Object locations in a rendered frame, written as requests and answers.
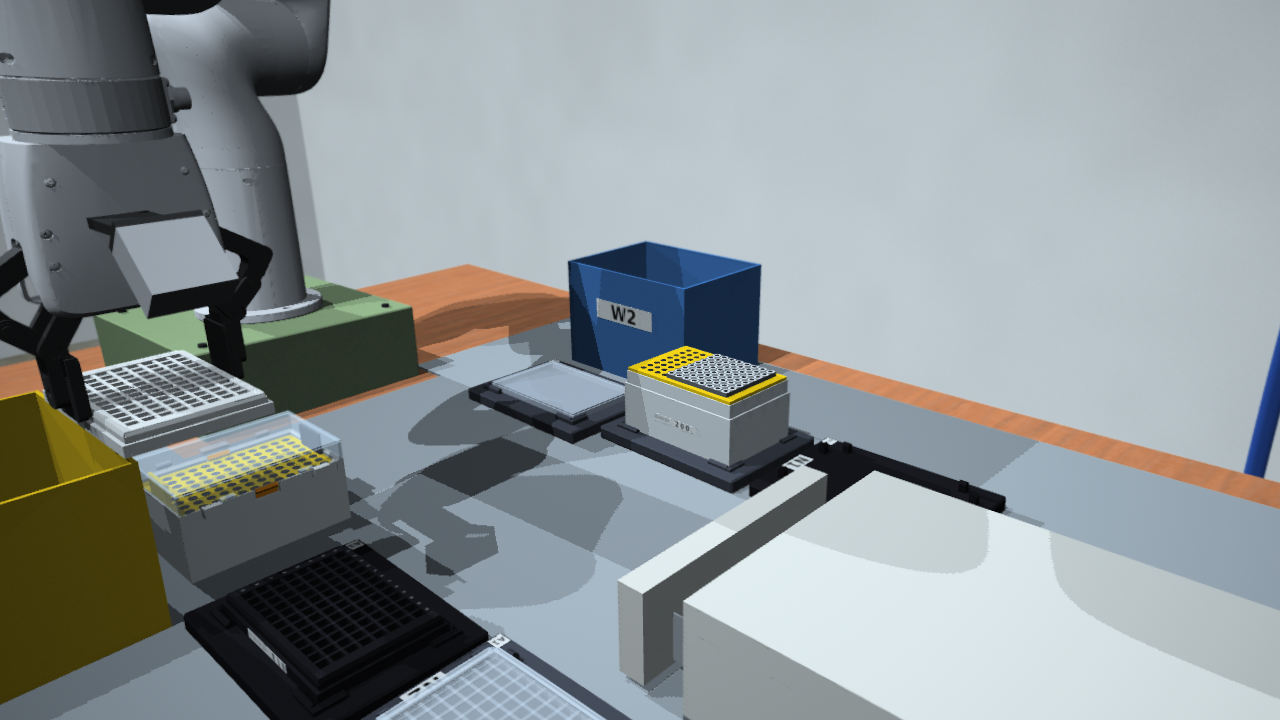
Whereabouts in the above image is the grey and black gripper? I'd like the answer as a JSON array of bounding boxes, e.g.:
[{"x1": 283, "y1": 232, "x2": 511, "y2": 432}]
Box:
[{"x1": 0, "y1": 126, "x2": 273, "y2": 423}]

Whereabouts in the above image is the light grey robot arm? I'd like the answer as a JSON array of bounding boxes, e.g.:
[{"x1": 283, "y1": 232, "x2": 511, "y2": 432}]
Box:
[{"x1": 0, "y1": 0, "x2": 330, "y2": 324}]

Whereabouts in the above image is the yellow open-top bin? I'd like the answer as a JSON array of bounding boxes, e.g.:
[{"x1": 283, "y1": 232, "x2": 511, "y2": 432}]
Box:
[{"x1": 0, "y1": 389, "x2": 172, "y2": 705}]

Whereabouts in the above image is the blue open-top bin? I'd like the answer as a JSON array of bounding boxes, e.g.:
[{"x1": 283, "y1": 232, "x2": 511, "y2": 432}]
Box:
[{"x1": 568, "y1": 241, "x2": 762, "y2": 379}]

